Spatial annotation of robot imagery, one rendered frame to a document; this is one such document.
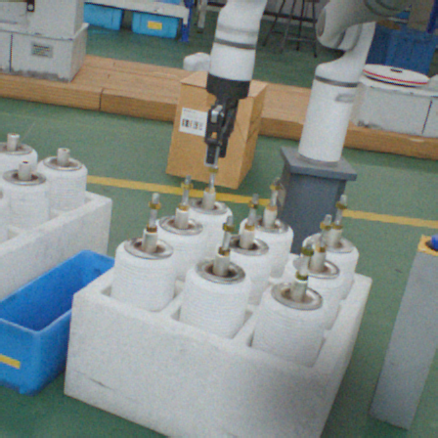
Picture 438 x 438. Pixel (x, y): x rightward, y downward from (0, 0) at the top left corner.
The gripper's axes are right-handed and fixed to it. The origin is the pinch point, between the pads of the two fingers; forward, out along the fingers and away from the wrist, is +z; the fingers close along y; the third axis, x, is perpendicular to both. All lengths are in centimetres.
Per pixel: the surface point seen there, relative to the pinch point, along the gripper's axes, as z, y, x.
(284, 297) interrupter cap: 9.9, -28.1, -18.8
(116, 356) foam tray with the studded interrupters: 24.8, -31.1, 3.3
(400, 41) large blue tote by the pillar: 6, 434, -38
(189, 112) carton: 14, 87, 28
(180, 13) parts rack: 15, 412, 131
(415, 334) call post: 17.8, -13.1, -39.3
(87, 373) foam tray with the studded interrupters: 29.8, -30.5, 7.8
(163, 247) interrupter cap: 9.9, -22.2, 1.1
